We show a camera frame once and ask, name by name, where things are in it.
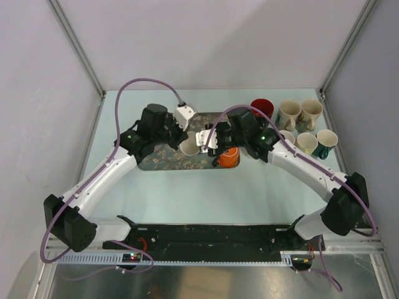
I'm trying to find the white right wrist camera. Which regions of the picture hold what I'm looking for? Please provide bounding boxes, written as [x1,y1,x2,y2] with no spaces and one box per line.
[195,129,218,154]

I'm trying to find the tall cream seahorse mug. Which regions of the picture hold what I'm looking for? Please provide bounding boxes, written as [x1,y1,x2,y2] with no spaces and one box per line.
[275,99,302,131]

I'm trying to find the black mug orange trim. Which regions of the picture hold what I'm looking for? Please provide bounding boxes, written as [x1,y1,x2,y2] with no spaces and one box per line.
[251,98,274,118]

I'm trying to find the yellow faceted mug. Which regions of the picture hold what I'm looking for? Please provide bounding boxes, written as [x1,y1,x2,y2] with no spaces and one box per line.
[296,132,318,154]

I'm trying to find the right aluminium frame post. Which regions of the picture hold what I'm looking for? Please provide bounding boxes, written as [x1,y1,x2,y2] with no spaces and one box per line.
[319,0,380,99]

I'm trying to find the orange mug black handle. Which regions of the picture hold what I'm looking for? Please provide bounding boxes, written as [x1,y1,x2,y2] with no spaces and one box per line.
[211,147,239,168]

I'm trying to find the cream coral pattern mug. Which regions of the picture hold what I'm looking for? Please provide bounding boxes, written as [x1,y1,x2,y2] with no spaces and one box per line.
[300,99,323,131]

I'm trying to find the blue faceted mug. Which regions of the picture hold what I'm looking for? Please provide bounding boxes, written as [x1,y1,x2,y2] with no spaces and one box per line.
[179,131,200,156]

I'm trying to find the pink faceted mug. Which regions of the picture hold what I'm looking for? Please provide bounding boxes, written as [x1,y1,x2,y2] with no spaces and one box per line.
[279,130,296,144]

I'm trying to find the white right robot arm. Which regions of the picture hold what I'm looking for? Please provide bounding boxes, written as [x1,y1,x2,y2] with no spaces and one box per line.
[204,105,371,250]

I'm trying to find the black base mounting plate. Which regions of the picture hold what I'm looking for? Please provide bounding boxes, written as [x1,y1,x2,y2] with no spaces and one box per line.
[102,224,325,263]

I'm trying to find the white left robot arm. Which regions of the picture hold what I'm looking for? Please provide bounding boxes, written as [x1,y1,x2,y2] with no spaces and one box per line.
[44,103,196,252]

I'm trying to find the grey slotted cable duct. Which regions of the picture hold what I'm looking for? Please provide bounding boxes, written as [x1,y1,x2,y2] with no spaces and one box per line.
[55,251,296,266]

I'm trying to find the aluminium rail right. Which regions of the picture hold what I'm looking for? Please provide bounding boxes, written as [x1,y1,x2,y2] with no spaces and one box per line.
[323,231,385,254]

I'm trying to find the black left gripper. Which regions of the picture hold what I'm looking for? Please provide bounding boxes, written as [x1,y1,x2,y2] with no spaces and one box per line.
[153,113,190,151]

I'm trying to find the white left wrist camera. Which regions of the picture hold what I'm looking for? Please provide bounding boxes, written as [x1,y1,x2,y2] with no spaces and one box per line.
[173,105,198,131]

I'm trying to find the dark green faceted mug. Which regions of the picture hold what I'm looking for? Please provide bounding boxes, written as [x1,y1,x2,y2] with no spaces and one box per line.
[312,129,339,160]

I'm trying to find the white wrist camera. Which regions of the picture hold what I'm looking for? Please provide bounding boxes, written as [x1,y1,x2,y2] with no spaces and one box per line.
[195,129,218,154]
[173,105,198,131]

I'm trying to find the left aluminium frame post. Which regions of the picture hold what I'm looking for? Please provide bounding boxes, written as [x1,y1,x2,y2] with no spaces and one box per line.
[46,0,106,101]

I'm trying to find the floral patterned serving tray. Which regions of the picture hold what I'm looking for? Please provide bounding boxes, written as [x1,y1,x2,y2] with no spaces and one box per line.
[138,112,223,171]

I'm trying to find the aluminium frame post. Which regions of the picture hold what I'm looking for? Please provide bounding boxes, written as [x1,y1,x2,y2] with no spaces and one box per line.
[319,0,380,99]
[46,0,106,101]

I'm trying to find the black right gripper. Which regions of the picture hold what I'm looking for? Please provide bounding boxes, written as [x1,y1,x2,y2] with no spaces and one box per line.
[205,122,246,157]

